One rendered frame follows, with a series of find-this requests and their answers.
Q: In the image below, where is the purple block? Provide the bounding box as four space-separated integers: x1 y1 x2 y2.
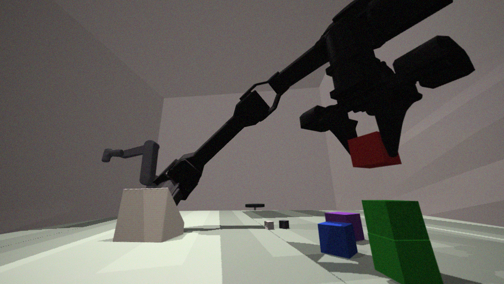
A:
325 212 364 241

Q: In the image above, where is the red block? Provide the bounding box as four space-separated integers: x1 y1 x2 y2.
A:
348 131 402 169

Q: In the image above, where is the blue block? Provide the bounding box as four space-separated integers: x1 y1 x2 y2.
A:
317 221 357 259

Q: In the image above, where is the green block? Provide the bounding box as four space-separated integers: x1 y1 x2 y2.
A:
367 233 444 284
362 200 430 240

